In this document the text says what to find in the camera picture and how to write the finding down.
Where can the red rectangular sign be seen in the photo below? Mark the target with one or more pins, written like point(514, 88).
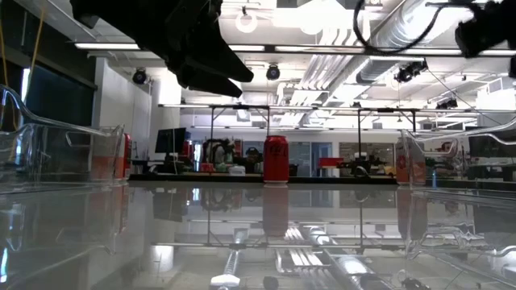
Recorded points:
point(330, 162)

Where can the long linear ceiling light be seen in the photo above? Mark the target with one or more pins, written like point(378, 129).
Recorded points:
point(322, 49)

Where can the large dark wall panel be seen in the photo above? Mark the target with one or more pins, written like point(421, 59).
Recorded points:
point(60, 96)

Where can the black robot station frame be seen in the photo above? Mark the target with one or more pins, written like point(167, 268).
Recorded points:
point(242, 107)
point(387, 109)

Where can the clear plastic bin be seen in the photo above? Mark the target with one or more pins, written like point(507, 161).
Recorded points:
point(451, 139)
point(60, 153)

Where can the black ceiling spotlight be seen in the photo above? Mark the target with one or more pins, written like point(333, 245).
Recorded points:
point(446, 104)
point(273, 72)
point(139, 76)
point(409, 71)

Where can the person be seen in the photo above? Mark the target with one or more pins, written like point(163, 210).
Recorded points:
point(253, 157)

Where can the other rig black robot arm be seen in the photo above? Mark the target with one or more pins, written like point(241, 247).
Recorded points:
point(211, 151)
point(359, 167)

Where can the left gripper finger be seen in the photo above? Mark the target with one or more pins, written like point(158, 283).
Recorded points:
point(221, 60)
point(209, 82)

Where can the silver ventilation duct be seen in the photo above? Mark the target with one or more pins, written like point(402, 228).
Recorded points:
point(387, 69)

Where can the black computer monitor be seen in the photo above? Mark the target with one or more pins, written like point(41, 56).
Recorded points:
point(170, 140)

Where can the white plastic tub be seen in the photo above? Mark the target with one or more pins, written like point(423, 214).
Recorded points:
point(237, 170)

